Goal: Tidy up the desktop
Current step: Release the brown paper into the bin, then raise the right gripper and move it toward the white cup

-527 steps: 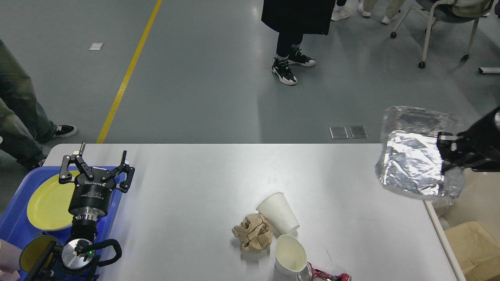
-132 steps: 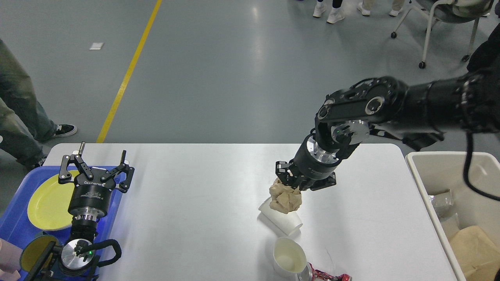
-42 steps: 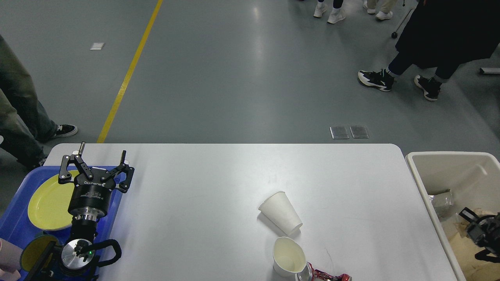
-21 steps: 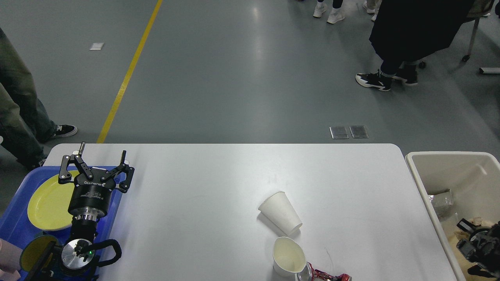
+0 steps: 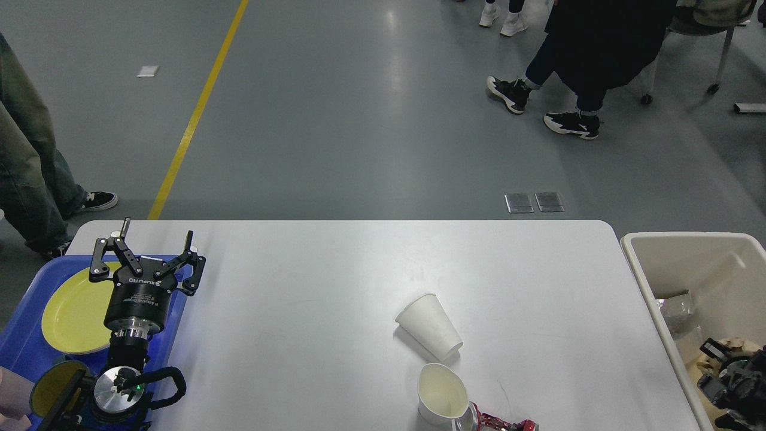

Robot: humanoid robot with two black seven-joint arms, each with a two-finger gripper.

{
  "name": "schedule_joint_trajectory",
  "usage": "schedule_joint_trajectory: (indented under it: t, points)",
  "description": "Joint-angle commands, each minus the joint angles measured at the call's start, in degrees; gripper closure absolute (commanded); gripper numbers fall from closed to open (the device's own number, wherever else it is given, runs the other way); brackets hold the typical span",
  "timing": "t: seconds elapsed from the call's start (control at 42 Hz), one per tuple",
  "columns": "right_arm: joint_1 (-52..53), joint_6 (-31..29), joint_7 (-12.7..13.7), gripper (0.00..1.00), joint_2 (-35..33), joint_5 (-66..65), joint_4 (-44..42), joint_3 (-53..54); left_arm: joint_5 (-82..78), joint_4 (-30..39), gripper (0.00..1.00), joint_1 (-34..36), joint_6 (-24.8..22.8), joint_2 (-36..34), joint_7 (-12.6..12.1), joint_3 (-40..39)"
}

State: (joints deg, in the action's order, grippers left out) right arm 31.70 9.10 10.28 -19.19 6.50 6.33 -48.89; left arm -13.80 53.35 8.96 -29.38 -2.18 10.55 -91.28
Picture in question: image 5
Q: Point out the brown paper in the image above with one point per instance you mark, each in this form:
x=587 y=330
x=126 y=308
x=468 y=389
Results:
x=739 y=346

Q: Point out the floor socket plate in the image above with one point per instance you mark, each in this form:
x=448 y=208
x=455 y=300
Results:
x=519 y=203
x=550 y=202

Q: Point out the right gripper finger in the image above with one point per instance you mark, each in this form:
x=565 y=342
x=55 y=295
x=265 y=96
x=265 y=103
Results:
x=716 y=350
x=713 y=388

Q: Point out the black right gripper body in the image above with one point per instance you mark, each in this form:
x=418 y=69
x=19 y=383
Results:
x=744 y=380

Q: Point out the blue plastic tray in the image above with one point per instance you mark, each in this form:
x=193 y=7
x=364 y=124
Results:
x=26 y=352

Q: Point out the pink mug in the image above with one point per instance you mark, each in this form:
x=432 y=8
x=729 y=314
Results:
x=15 y=401

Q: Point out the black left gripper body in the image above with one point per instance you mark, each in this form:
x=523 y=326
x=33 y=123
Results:
x=139 y=308

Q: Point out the person in jeans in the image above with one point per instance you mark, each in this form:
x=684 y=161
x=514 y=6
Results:
x=38 y=190

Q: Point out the person in black coat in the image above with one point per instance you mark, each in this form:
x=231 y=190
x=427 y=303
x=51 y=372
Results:
x=593 y=46

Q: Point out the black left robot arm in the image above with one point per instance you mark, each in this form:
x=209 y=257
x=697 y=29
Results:
x=122 y=392

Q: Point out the beige plastic bin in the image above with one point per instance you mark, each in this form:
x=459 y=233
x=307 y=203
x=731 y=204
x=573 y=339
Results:
x=724 y=274

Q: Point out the white paper on floor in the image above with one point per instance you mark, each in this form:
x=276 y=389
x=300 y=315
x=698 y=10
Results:
x=148 y=71

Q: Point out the left floor socket plate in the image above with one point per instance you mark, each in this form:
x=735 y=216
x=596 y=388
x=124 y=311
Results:
x=519 y=203

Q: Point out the white paper cup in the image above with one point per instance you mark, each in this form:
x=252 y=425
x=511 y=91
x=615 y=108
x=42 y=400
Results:
x=442 y=395
x=426 y=320

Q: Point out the white bar on floor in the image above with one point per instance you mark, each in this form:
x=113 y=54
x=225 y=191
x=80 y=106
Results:
x=749 y=108

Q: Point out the yellow plate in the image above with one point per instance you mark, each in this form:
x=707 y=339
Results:
x=78 y=307

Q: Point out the right floor socket plate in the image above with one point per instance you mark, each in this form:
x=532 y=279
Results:
x=550 y=202

